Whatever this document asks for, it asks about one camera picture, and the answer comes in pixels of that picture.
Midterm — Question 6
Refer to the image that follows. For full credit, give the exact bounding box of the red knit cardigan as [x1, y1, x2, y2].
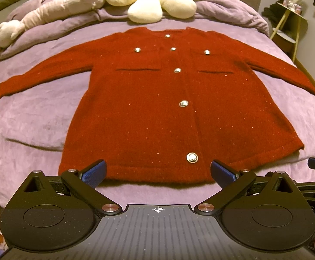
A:
[0, 27, 315, 183]

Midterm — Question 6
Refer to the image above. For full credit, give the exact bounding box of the dark clothes pile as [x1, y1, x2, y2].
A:
[261, 3, 285, 27]

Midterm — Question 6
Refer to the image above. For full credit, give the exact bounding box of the yellow side table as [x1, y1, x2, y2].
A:
[270, 3, 307, 62]

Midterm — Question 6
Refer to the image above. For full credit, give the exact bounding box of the purple rumpled duvet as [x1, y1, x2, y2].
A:
[0, 0, 269, 60]

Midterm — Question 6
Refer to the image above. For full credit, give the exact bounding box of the pale pink plush toy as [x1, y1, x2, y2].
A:
[0, 0, 104, 48]

